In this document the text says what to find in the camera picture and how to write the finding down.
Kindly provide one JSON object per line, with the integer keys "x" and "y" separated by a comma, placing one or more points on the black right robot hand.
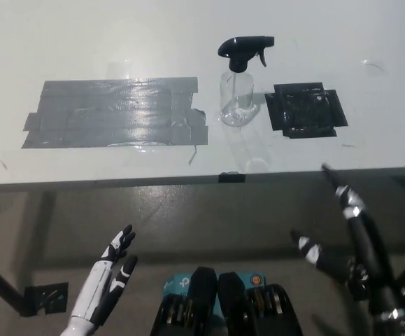
{"x": 366, "y": 245}

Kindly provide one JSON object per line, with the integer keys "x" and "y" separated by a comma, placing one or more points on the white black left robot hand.
{"x": 99, "y": 283}

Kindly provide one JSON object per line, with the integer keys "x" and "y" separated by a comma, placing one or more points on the black trigger spray lid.
{"x": 239, "y": 47}

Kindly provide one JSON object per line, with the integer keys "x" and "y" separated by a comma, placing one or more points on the black tape patch on desk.
{"x": 305, "y": 110}

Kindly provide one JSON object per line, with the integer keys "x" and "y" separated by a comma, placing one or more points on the clear plastic spray bottle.
{"x": 237, "y": 101}

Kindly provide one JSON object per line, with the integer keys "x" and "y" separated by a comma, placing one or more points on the small black tape strip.
{"x": 232, "y": 178}

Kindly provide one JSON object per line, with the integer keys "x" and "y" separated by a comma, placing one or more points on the grey duct tape patch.
{"x": 118, "y": 112}

